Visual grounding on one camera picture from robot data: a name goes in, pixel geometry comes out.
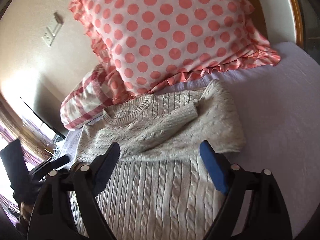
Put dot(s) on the red checked pillow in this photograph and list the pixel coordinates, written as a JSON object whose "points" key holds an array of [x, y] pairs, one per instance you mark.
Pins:
{"points": [[98, 89]]}

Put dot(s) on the pink polka dot pillow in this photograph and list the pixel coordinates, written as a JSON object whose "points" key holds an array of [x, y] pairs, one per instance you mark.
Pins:
{"points": [[145, 45]]}

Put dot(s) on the dark bedside furniture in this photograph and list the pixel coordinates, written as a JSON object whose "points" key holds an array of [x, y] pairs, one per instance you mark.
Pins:
{"points": [[45, 119]]}

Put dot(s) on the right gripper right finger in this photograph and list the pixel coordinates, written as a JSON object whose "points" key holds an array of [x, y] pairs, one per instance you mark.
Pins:
{"points": [[267, 216]]}

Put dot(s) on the lilac bed sheet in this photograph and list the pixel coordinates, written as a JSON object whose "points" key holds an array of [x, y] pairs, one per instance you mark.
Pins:
{"points": [[279, 111]]}

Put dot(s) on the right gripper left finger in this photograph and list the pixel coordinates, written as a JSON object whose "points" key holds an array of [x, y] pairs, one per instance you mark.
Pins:
{"points": [[66, 207]]}

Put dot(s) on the beige cable-knit sweater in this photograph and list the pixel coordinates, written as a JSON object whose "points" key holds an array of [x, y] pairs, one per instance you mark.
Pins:
{"points": [[160, 154]]}

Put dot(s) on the white wall socket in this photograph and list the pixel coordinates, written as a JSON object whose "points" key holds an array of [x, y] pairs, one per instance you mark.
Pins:
{"points": [[52, 29]]}

